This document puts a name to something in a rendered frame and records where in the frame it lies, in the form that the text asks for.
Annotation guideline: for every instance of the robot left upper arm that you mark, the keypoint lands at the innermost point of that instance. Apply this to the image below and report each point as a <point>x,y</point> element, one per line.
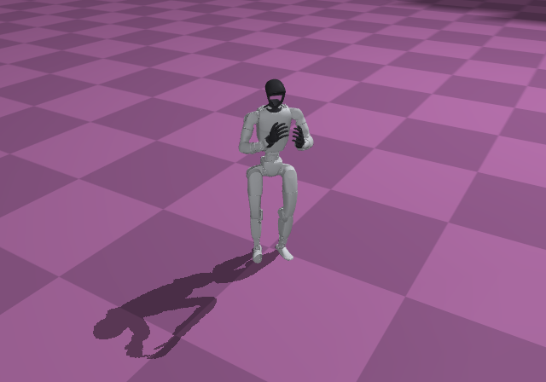
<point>300,121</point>

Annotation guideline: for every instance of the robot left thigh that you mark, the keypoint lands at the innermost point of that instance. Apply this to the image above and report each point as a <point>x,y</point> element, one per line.
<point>289,191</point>

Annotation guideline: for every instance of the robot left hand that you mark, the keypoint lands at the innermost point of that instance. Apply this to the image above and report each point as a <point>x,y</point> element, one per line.
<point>300,141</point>

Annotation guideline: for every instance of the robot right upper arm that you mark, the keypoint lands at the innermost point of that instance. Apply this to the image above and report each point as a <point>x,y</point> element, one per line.
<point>247,130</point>

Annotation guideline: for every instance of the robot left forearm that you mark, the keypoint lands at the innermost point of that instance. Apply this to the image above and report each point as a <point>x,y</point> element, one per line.
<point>308,144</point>

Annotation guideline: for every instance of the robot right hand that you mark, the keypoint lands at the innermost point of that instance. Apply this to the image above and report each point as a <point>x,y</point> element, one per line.
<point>274,135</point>

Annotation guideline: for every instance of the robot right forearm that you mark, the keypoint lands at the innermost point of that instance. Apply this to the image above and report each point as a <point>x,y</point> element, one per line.
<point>253,147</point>

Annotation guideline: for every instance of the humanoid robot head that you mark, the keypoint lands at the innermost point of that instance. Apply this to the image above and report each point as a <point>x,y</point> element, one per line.
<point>274,87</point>

